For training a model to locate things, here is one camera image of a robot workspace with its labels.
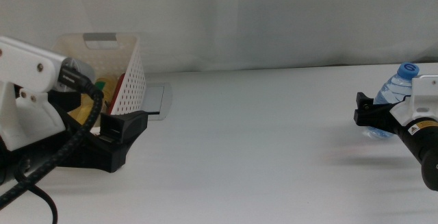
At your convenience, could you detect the clear water bottle blue cap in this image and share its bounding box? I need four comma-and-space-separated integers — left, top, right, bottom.
366, 62, 420, 139

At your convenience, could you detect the red cola can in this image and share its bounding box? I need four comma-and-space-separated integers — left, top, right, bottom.
106, 73, 127, 115

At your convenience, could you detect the yellow tea bottle white cap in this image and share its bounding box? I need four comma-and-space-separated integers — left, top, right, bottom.
68, 76, 119, 125

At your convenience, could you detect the silver table socket panel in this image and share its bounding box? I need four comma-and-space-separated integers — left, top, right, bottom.
143, 82, 174, 121

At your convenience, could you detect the white perforated plastic basket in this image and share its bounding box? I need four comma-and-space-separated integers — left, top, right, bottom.
51, 32, 147, 116

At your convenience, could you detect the white backdrop curtain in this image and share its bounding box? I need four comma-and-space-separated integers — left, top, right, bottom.
0, 0, 438, 76

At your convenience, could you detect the black braided camera cable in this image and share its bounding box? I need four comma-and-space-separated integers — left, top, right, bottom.
0, 64, 105, 211

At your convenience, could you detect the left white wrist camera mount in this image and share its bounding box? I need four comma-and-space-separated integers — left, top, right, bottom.
0, 35, 96, 151

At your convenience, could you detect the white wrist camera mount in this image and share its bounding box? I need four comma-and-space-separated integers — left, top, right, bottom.
389, 75, 438, 127
0, 35, 96, 151

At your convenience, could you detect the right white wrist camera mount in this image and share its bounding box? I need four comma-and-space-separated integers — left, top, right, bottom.
389, 75, 438, 127

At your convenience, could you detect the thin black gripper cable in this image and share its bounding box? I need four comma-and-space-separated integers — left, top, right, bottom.
13, 155, 59, 224

